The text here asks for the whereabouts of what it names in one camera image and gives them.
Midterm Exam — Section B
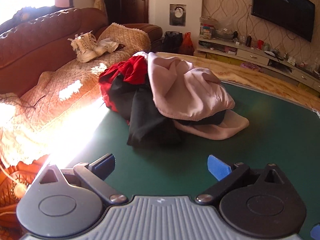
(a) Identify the beige quilted sofa cover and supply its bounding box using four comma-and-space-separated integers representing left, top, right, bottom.
0, 47, 141, 168

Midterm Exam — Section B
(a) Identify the black garment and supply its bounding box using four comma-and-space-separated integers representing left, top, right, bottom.
110, 75, 226, 147

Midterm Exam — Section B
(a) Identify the white TV cabinet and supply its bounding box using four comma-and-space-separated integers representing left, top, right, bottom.
197, 37, 319, 92

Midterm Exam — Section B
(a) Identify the pink garment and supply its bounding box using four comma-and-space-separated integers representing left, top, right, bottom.
136, 51, 249, 140

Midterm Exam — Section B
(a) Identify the red garment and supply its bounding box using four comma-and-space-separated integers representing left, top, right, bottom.
99, 55, 147, 112

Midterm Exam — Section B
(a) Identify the white sneaker pair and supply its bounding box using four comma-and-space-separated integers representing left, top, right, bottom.
68, 32, 107, 63

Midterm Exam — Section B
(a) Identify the white crumpled cloth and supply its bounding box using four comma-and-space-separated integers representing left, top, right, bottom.
98, 38, 119, 53

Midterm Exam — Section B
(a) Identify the brown leather sofa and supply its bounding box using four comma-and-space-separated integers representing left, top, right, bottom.
1, 8, 163, 96

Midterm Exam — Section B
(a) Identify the orange plastic bag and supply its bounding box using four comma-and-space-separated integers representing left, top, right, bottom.
178, 32, 195, 56

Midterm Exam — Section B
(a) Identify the beige knitted cushion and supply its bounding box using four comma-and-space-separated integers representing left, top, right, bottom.
98, 23, 151, 55

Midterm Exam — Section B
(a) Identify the black bag on floor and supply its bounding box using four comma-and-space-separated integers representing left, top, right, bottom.
162, 31, 183, 54

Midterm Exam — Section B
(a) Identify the black wall television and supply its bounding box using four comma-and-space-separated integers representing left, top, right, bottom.
251, 0, 315, 42

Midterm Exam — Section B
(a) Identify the wall photo frame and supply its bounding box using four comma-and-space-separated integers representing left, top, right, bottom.
169, 4, 186, 27

